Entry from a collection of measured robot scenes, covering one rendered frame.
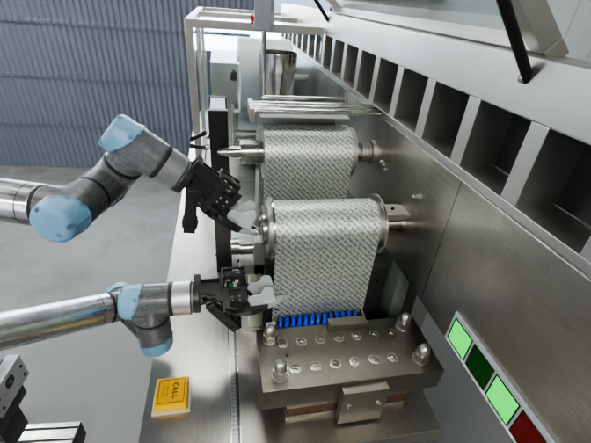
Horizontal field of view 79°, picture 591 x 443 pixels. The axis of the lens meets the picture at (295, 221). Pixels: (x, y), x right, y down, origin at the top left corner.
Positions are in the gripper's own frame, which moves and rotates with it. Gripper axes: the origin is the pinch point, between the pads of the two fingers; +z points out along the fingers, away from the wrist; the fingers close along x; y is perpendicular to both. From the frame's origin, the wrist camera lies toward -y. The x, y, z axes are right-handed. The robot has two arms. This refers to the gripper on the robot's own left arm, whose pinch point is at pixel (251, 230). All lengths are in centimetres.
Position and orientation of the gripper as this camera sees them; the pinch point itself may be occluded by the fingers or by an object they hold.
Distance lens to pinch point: 84.3
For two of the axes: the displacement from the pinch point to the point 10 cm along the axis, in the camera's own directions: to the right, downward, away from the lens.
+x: -1.8, -5.3, 8.3
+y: 6.8, -6.8, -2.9
